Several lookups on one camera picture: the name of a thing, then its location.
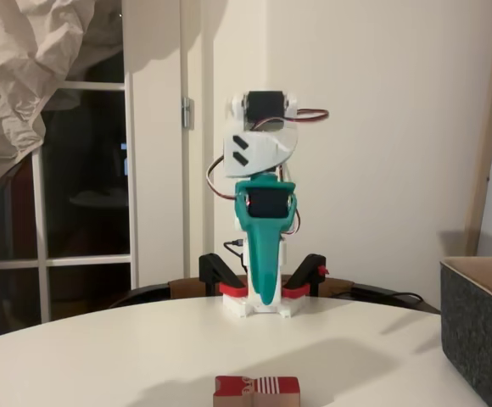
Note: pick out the white framed glass door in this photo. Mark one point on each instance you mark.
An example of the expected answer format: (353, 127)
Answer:
(152, 169)

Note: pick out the red striped wooden block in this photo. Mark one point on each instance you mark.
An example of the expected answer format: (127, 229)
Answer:
(254, 390)

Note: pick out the black clamp with red pad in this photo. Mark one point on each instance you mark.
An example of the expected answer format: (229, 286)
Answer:
(307, 271)
(214, 271)

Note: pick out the grey felt box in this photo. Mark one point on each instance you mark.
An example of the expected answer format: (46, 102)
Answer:
(479, 339)

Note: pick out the beige curtain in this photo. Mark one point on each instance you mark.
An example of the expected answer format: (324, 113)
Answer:
(8, 63)

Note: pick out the light wooden post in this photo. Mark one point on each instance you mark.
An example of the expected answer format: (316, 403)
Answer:
(483, 169)

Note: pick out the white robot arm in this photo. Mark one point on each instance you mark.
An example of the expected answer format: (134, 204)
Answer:
(254, 157)

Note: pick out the metal door hinge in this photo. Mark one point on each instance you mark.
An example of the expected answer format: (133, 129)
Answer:
(186, 112)

